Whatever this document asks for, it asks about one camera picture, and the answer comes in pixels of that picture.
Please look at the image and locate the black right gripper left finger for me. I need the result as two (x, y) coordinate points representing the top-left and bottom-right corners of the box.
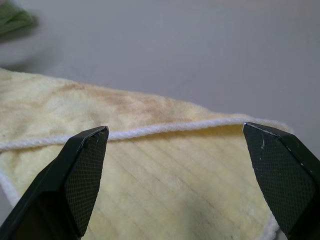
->
(0, 125), (110, 240)

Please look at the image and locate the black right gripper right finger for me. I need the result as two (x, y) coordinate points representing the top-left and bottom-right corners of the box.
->
(242, 121), (320, 240)

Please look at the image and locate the pale yellow towel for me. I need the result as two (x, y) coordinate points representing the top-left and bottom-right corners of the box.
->
(0, 67), (295, 240)

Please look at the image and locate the green cloth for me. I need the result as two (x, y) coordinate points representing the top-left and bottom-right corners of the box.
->
(0, 0), (35, 35)

